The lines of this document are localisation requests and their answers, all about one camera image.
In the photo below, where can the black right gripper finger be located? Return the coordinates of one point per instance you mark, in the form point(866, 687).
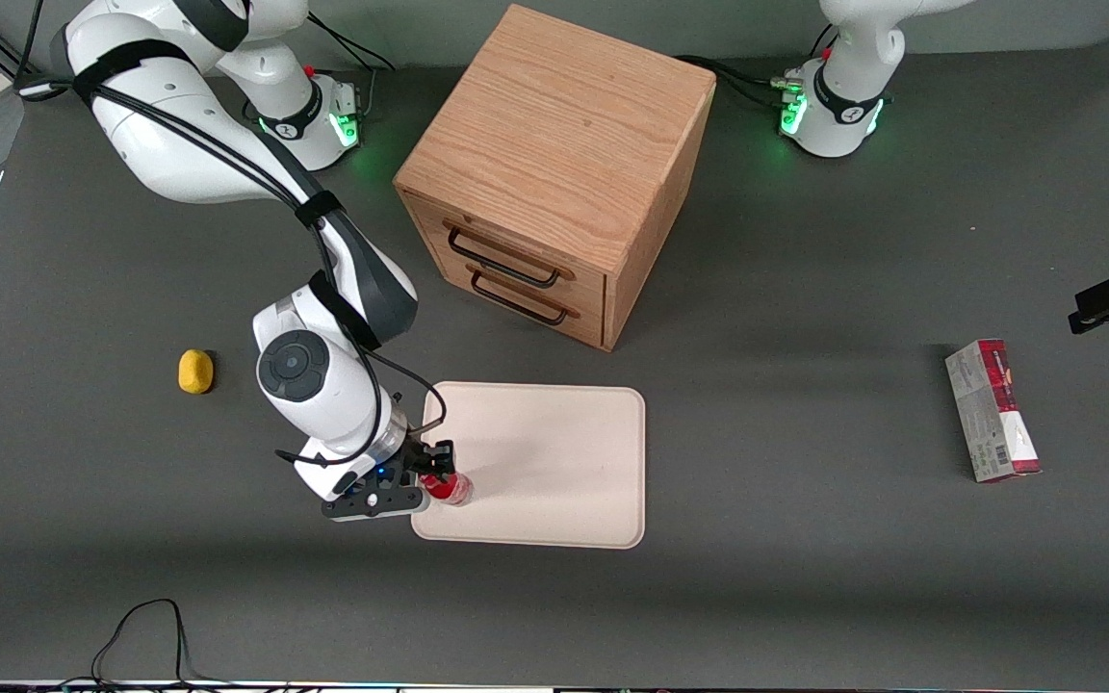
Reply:
point(420, 472)
point(439, 452)

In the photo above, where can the small red can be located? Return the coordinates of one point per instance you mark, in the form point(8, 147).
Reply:
point(453, 491)

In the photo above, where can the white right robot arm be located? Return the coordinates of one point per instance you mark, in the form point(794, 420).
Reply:
point(179, 144)

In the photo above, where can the cream rectangular tray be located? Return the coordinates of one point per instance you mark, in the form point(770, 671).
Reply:
point(554, 462)

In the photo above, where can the yellow lemon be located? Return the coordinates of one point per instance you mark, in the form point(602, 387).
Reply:
point(195, 372)

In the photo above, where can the wooden lower drawer front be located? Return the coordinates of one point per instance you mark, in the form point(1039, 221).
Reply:
point(588, 325)

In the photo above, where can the wooden drawer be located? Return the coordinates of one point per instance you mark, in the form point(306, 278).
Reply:
point(588, 287)
point(588, 325)

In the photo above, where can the wooden upper drawer front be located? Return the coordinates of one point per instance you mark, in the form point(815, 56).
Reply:
point(588, 287)

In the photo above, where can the wooden drawer cabinet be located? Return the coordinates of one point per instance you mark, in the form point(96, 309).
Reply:
point(554, 115)

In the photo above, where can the red and grey carton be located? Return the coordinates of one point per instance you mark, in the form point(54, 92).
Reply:
point(992, 414)

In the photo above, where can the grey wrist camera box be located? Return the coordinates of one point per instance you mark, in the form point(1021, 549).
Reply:
point(372, 503)

